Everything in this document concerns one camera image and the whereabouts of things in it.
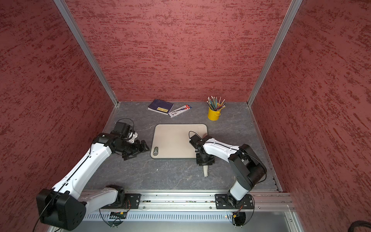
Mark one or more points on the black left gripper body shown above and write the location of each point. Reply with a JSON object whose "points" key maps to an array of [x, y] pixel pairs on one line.
{"points": [[132, 149]]}

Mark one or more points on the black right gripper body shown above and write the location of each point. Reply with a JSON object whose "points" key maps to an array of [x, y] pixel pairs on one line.
{"points": [[204, 159]]}

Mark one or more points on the knife with cream handle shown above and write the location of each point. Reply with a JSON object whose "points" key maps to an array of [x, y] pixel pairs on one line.
{"points": [[205, 170]]}

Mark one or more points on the beige green-edged cutting board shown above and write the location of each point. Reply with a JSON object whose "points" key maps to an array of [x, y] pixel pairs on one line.
{"points": [[171, 141]]}

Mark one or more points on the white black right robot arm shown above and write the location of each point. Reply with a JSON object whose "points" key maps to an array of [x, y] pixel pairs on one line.
{"points": [[249, 170]]}

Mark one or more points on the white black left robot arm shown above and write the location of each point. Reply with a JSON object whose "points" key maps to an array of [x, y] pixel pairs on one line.
{"points": [[62, 206]]}

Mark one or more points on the yellow metal pencil bucket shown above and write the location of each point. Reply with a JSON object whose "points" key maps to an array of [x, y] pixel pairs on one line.
{"points": [[213, 115]]}

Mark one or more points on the dark purple book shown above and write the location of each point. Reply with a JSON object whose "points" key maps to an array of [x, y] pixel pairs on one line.
{"points": [[160, 106]]}

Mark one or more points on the white red pencil box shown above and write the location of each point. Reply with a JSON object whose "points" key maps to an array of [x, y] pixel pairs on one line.
{"points": [[179, 110]]}

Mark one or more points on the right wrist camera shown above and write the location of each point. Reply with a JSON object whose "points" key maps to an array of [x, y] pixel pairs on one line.
{"points": [[195, 141]]}

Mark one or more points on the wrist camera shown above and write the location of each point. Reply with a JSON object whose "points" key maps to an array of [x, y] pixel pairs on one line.
{"points": [[195, 141], [125, 132]]}

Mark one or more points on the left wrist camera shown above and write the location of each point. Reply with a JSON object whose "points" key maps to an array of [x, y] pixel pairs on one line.
{"points": [[125, 132]]}

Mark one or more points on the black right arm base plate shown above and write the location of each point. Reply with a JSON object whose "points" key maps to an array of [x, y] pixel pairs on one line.
{"points": [[226, 201]]}

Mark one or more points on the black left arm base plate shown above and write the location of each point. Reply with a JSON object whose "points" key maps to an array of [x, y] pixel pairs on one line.
{"points": [[125, 201]]}

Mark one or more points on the aluminium front rail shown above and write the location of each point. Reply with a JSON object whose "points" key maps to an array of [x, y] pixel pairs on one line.
{"points": [[196, 207]]}

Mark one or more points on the aluminium corner post left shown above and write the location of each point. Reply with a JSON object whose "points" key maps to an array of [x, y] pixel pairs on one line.
{"points": [[67, 16]]}

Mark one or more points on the aluminium corner post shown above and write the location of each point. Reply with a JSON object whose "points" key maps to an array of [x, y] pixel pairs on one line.
{"points": [[284, 28], [67, 16]]}

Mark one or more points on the aluminium corner post right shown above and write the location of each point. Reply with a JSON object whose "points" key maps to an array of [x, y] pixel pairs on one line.
{"points": [[284, 28]]}

